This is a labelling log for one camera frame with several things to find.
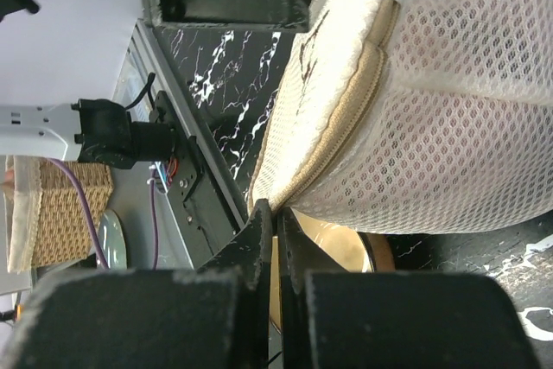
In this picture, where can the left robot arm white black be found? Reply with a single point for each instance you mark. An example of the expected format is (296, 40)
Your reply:
(102, 131)

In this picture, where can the grey round plate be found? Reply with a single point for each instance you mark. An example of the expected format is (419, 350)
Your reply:
(111, 239)

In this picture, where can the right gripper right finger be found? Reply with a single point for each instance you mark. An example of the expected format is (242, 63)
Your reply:
(297, 255)

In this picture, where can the woven wicker basket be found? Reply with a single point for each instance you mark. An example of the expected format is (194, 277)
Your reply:
(46, 223)

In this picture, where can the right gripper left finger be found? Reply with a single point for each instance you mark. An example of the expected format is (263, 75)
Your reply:
(238, 294)

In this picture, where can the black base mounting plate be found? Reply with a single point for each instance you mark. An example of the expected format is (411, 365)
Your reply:
(207, 204)

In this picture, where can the black marble pattern mat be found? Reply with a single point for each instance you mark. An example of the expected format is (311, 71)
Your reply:
(233, 77)

